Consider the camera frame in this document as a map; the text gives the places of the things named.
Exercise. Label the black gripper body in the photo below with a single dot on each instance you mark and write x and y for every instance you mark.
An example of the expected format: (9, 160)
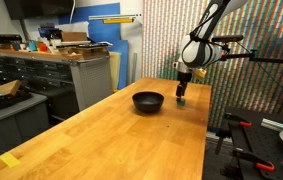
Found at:
(184, 79)

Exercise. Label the green block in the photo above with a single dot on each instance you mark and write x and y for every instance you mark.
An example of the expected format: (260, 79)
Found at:
(181, 102)

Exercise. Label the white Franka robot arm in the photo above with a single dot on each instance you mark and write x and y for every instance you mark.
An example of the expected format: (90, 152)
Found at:
(197, 53)

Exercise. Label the black bowl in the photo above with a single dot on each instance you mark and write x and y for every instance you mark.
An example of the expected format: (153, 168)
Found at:
(147, 103)

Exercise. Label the tan wooden block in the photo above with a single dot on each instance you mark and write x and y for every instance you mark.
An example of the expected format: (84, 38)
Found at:
(9, 87)

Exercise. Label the grey metal pole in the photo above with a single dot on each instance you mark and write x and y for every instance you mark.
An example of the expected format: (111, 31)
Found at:
(134, 68)

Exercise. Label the black clamp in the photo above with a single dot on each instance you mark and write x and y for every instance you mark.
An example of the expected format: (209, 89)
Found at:
(221, 140)

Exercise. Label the multicolour patterned backdrop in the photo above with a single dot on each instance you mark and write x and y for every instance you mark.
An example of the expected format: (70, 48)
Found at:
(247, 86)

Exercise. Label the beige leaning board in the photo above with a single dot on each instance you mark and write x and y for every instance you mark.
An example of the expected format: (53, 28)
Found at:
(115, 71)

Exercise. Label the grey perforated tool cabinet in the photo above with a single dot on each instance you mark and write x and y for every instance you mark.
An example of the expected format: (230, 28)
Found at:
(91, 80)

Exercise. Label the yellow spirit level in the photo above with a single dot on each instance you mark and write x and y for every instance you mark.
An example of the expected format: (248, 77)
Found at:
(117, 20)

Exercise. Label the blue foam board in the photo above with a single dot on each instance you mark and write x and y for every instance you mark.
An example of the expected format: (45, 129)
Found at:
(104, 31)

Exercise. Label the silver aluminium extrusion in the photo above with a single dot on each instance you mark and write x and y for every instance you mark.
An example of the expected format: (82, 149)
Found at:
(273, 124)

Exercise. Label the black optical breadboard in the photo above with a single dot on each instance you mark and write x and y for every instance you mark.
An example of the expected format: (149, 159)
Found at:
(264, 143)

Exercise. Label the brown cardboard box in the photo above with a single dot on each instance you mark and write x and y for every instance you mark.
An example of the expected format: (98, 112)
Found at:
(74, 36)

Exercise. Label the blue storage bin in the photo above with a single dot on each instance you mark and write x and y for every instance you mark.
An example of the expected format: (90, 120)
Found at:
(49, 32)

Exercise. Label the red small container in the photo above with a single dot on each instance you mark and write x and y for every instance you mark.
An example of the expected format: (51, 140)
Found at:
(42, 47)

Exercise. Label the teal small container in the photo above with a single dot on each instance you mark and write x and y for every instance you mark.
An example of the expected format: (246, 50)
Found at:
(32, 45)

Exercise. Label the grey plastic bin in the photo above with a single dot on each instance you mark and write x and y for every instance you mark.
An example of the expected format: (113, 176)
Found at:
(14, 123)

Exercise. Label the black flat tray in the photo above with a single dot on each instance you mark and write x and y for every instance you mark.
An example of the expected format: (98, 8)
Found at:
(7, 101)

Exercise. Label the black device on cabinet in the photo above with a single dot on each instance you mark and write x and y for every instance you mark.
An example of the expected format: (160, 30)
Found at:
(6, 38)

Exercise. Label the yellow tape patch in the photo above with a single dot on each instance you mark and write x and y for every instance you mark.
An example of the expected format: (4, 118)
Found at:
(9, 160)

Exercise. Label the tan wrist camera box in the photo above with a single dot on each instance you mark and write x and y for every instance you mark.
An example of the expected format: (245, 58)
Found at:
(199, 74)

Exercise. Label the black stereo camera bar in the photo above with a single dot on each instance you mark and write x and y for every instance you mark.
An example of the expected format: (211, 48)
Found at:
(227, 38)

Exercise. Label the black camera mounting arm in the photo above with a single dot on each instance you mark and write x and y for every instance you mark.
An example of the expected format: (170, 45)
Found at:
(267, 60)

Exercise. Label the white metal rail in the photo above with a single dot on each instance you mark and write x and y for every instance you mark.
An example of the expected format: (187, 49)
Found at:
(114, 16)

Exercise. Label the black wall screen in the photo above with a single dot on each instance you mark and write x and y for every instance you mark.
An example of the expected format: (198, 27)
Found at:
(39, 8)

